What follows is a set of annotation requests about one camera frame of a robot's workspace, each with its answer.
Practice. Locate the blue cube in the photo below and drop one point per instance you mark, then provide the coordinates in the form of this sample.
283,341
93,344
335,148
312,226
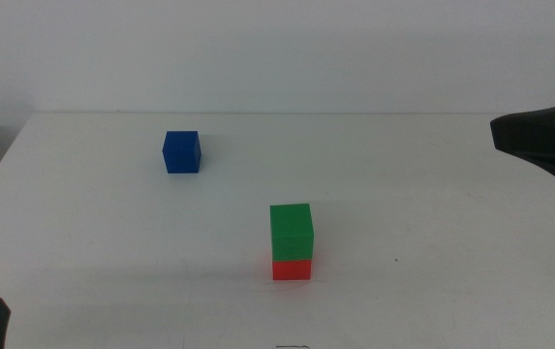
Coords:
181,152

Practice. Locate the green cube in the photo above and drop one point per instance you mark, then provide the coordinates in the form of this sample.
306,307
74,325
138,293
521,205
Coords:
291,232

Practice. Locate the red cube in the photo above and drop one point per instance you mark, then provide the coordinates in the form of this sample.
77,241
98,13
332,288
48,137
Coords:
291,270

